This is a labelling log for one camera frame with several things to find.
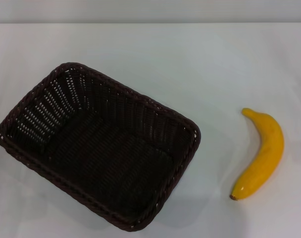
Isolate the dark brown woven basket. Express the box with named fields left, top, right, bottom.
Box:
left=0, top=62, right=201, bottom=231

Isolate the yellow banana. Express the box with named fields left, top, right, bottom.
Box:
left=229, top=108, right=285, bottom=201

